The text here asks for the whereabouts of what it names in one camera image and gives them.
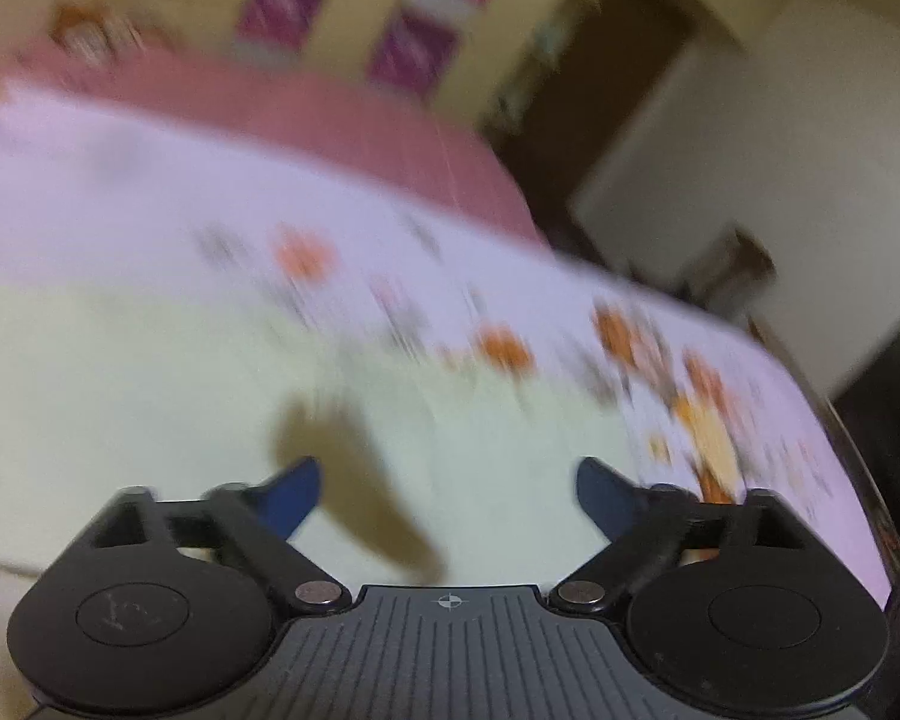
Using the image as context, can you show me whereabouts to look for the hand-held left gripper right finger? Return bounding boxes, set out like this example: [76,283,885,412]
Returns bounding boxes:
[551,456,833,620]

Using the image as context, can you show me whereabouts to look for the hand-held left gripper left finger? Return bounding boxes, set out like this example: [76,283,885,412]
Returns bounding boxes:
[90,456,350,616]

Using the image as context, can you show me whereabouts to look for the pale green small garment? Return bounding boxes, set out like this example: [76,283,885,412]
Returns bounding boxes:
[0,274,650,593]

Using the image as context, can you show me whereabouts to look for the wooden chair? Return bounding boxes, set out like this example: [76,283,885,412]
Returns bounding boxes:
[681,229,779,317]

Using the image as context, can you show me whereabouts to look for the floral printed bedsheet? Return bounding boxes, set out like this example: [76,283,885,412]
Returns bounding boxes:
[0,79,895,720]

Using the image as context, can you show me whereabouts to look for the pink bedspread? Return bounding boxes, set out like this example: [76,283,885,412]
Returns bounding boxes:
[15,36,550,250]

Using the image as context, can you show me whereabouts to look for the dark wooden door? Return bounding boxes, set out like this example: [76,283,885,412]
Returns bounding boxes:
[486,0,700,235]

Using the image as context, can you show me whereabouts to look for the cream corner shelf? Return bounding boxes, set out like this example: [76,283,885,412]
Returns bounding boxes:
[486,4,575,137]

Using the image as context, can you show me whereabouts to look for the orange patterned pillow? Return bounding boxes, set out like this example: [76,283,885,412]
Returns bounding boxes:
[51,4,152,62]

